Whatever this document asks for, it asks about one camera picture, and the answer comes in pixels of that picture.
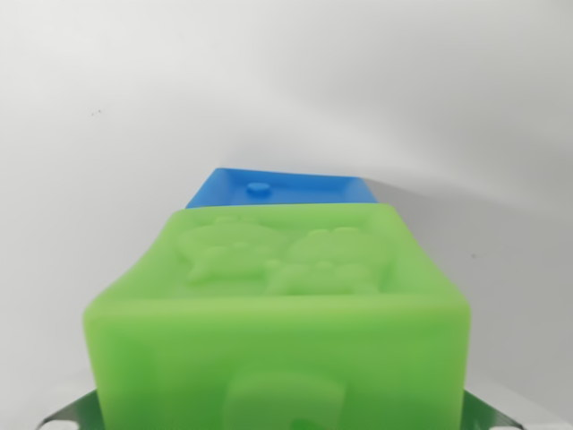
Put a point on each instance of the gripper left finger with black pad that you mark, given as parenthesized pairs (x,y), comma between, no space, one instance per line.
(76,414)

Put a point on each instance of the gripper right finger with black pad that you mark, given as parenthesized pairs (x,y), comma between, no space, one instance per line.
(485,414)

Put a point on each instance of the blue embossed toy cube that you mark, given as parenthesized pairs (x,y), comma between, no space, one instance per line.
(304,190)

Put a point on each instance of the green embossed toy cube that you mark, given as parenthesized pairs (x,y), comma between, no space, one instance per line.
(277,336)

